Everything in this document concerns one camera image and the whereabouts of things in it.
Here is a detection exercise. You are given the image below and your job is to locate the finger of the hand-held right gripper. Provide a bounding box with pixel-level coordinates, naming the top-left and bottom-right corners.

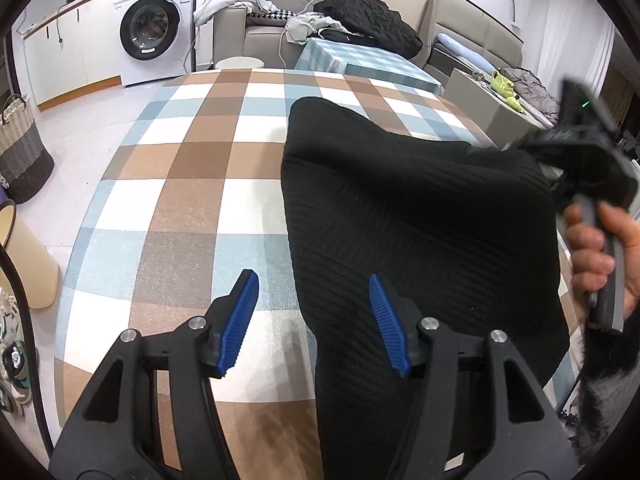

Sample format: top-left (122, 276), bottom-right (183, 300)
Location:
top-left (517, 127), bottom-right (568, 166)

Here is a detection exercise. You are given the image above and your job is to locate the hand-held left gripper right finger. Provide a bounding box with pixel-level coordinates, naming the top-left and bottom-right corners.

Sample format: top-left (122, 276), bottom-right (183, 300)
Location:
top-left (368, 274), bottom-right (581, 480)

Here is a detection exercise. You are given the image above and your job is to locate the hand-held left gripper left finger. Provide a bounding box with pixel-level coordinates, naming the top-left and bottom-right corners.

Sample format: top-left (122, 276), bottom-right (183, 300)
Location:
top-left (47, 269), bottom-right (261, 480)

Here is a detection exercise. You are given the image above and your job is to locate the black knit sweater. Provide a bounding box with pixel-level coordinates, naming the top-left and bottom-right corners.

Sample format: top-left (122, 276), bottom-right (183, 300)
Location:
top-left (280, 96), bottom-right (633, 480)

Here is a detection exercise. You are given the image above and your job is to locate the person's right forearm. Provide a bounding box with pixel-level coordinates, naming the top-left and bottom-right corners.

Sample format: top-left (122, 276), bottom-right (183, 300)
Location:
top-left (575, 310), bottom-right (640, 456)

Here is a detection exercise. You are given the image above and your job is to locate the person's right hand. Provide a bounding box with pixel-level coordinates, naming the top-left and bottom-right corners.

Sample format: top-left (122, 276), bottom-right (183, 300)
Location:
top-left (562, 202), bottom-right (640, 318)

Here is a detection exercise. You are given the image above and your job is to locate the grey quilt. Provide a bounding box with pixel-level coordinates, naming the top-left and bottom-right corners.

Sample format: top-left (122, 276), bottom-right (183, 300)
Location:
top-left (497, 66), bottom-right (561, 121)

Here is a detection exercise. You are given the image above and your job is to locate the grey bedside cabinet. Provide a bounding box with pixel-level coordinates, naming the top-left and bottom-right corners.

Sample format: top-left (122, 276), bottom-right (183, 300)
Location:
top-left (442, 67), bottom-right (546, 148)

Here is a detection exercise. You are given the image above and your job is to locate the beige upholstered headboard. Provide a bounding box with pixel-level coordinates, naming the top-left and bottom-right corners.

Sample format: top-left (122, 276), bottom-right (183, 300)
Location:
top-left (420, 0), bottom-right (526, 81)

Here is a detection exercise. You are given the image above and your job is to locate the blue pillow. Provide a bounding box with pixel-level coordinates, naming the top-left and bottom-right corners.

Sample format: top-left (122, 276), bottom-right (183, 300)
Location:
top-left (435, 32), bottom-right (496, 76)

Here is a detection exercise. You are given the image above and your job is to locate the brown white checked blanket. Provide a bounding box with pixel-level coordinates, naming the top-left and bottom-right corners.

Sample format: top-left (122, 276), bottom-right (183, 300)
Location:
top-left (52, 67), bottom-right (576, 480)

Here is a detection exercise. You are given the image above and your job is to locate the teal checked cloth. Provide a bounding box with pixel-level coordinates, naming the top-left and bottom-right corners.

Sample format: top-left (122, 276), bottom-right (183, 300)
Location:
top-left (294, 37), bottom-right (443, 95)

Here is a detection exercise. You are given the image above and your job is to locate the black puffy jacket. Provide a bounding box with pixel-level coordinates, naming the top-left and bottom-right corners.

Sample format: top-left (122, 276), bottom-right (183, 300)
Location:
top-left (312, 0), bottom-right (423, 58)

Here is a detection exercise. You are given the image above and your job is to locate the beige trash bin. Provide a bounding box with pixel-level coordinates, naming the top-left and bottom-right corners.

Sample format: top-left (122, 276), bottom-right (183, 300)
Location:
top-left (0, 200), bottom-right (61, 309)

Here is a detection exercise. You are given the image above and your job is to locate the white green sneaker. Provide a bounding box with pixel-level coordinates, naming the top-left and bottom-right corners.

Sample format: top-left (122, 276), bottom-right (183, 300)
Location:
top-left (0, 340), bottom-right (35, 408)
top-left (0, 287), bottom-right (23, 341)

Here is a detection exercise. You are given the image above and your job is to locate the white round stool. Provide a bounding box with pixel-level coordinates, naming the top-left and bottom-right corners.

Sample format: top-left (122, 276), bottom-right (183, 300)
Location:
top-left (215, 56), bottom-right (264, 71)

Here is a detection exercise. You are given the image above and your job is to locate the white crumpled shirt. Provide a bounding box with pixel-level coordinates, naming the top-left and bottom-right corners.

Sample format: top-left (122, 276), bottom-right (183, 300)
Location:
top-left (285, 12), bottom-right (341, 43)

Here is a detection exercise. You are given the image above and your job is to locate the woven laundry basket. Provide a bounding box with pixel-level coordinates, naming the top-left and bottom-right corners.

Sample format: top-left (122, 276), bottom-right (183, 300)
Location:
top-left (0, 94), bottom-right (55, 205)

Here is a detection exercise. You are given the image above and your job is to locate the grey sofa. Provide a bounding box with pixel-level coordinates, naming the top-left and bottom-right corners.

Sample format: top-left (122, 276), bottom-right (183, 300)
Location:
top-left (212, 0), bottom-right (331, 68)

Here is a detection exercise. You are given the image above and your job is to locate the houndstooth cushion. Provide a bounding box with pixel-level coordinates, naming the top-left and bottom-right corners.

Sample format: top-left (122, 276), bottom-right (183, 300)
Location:
top-left (247, 7), bottom-right (291, 23)

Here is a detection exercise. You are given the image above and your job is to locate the white floor cabinet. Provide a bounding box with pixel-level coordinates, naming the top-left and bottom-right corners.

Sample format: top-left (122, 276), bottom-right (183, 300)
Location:
top-left (22, 0), bottom-right (123, 111)

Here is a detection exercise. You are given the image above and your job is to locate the light grey hoodie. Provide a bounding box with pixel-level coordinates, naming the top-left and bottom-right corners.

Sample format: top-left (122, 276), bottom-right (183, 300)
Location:
top-left (194, 0), bottom-right (281, 26)

